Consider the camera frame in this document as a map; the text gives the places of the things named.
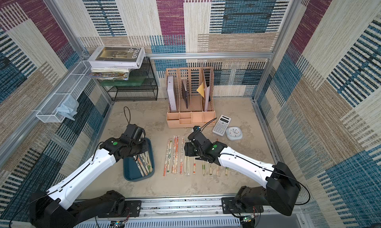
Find stack of colourful magazines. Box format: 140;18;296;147
86;68;130;80

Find white folio book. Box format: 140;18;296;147
88;46;146;69

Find crumpled pale blue cloth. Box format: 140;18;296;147
57;95;79;121

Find green bamboo chopsticks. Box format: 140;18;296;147
166;139;173;173

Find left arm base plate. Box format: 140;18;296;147
120;200;142;218

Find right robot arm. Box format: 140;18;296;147
184;126;301;216

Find teal plastic storage tray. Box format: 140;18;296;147
123;139;155;182

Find white wire wall basket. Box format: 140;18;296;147
36;61;90;123

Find black wire shelf rack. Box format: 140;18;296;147
98;57;158;103

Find green text chopsticks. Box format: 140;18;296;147
202;161;206;176

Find black notebook in organizer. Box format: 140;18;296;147
182;79;188;109

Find red panda chopsticks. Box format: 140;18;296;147
192;158;196;175

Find red leaf chopsticks in tray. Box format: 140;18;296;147
180;136;185;174

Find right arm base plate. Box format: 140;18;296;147
221;197;264;214

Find white grey calculator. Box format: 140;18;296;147
212;115;232;136

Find yellow paper folder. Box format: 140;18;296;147
196;82;205;98

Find pink desk file organizer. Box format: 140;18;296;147
166;67;216;128

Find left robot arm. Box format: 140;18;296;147
29;124;148;228

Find white blue round clock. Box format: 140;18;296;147
225;126;243;141

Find green folder on rack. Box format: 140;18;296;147
100;76;146;87

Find white binder in organizer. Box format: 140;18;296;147
167;75;177;112

